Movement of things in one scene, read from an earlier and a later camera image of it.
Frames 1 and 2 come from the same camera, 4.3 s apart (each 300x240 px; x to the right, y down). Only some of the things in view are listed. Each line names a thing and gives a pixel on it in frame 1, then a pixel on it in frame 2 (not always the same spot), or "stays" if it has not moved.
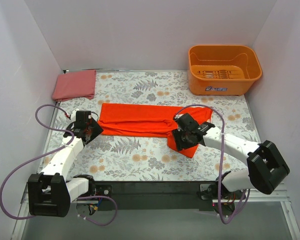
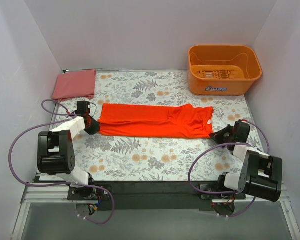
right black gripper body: [177, 140] -> [223, 135]
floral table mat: [113, 158] stays
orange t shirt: [145, 120] stays
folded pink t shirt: [80, 84] stays
